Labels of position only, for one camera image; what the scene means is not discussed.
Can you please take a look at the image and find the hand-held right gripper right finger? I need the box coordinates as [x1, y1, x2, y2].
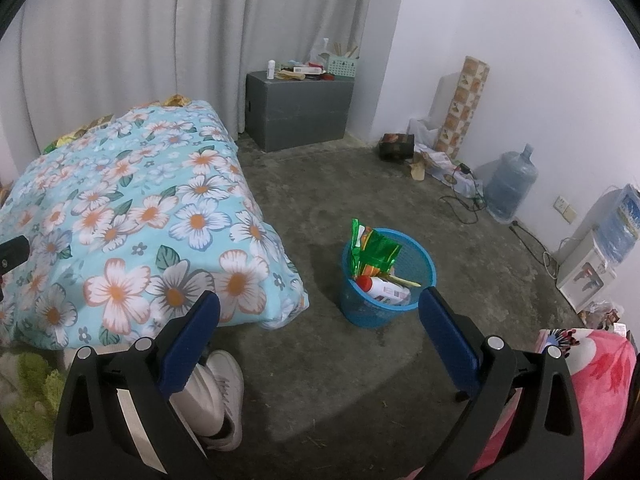
[418, 287, 586, 480]

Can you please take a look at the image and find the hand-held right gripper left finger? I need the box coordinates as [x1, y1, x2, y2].
[52, 290, 222, 480]

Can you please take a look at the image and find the white bottle red cap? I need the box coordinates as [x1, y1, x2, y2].
[355, 275, 409, 307]

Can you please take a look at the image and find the blue mesh trash basket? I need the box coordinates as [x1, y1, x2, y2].
[341, 228, 437, 329]

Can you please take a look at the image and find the red snack bag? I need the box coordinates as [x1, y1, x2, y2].
[359, 228, 403, 279]

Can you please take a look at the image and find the green foil snack bag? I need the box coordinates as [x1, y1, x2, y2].
[349, 218, 372, 275]

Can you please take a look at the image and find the person's cream trouser leg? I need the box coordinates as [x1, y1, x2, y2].
[169, 360, 227, 438]

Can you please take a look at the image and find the white shoe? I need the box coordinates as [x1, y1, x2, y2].
[199, 349, 245, 452]

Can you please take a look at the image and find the floral blue blanket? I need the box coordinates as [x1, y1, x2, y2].
[0, 99, 310, 351]

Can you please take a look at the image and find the green fluffy garment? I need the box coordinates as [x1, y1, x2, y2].
[0, 351, 67, 457]

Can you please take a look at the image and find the pink floral blanket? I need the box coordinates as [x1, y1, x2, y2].
[409, 327, 639, 480]

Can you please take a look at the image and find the white water dispenser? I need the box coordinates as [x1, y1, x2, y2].
[555, 229, 619, 314]

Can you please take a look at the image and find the printed plastic bag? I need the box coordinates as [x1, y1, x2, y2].
[582, 301, 627, 332]

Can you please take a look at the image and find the empty blue water jug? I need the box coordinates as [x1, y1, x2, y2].
[483, 143, 540, 224]

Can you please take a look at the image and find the brown box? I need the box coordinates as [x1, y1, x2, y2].
[378, 132, 416, 161]

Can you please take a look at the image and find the blue dispenser water bottle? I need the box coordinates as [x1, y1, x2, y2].
[597, 183, 640, 264]

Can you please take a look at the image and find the white plastic bag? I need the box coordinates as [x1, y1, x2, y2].
[408, 117, 442, 149]

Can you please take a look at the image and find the patterned paper roll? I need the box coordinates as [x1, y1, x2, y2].
[433, 55, 492, 159]

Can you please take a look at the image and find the white roll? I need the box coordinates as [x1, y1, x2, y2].
[432, 72, 464, 127]

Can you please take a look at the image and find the grey cabinet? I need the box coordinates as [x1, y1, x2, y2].
[244, 70, 356, 153]

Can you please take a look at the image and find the grey curtain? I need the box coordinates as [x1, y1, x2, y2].
[0, 0, 407, 162]

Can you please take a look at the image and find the green perforated basket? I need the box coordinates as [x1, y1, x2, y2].
[325, 55, 360, 77]

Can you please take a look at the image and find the crumpled clear bag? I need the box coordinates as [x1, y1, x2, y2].
[309, 37, 334, 64]

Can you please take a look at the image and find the white power cable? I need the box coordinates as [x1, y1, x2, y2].
[509, 222, 558, 279]

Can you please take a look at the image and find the black cable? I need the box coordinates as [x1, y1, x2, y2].
[439, 162, 484, 227]

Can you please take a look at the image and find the wall outlet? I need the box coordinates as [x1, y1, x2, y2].
[553, 195, 576, 224]

